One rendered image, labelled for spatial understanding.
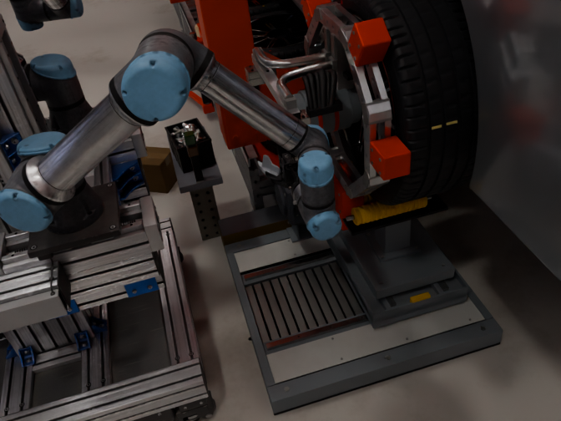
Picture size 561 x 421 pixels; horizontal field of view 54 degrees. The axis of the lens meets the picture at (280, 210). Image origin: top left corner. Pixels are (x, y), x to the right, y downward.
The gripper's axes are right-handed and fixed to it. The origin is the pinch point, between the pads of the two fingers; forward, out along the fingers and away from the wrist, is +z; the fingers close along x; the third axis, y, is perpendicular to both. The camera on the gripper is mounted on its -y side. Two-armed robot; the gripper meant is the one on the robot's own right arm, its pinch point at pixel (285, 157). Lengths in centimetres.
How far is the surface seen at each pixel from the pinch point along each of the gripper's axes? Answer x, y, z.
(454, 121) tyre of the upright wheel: -41.2, 8.6, -15.6
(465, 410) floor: -40, -83, -42
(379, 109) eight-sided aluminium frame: -23.4, 13.7, -9.7
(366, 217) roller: -24.6, -31.3, 2.2
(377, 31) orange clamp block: -25.3, 31.3, -4.1
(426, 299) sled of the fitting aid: -42, -66, -8
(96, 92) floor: 74, -83, 261
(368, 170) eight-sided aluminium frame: -20.5, -4.4, -9.5
